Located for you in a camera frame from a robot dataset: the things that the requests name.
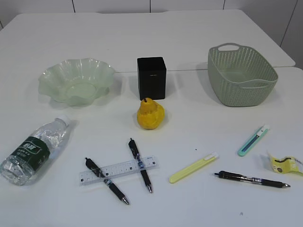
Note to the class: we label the green woven plastic basket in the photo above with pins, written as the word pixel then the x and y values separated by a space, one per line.
pixel 239 75

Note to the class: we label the yellow utility knife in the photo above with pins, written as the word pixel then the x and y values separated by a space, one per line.
pixel 193 167

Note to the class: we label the teal utility knife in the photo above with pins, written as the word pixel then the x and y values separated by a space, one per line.
pixel 253 140

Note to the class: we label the black pen over ruler middle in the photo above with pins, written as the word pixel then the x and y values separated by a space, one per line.
pixel 136 155

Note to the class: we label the black pen right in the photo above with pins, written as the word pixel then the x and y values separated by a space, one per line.
pixel 252 180

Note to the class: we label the green wavy glass plate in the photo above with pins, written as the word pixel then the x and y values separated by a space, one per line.
pixel 76 82

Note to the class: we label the clear water bottle green label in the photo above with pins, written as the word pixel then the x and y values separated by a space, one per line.
pixel 26 160

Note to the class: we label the transparent plastic ruler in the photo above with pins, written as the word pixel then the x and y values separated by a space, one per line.
pixel 117 170

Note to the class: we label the yellow pear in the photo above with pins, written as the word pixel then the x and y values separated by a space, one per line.
pixel 150 114

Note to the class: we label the black square pen holder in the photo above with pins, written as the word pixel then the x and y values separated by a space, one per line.
pixel 151 78

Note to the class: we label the black pen under ruler left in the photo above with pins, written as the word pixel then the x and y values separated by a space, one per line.
pixel 110 184

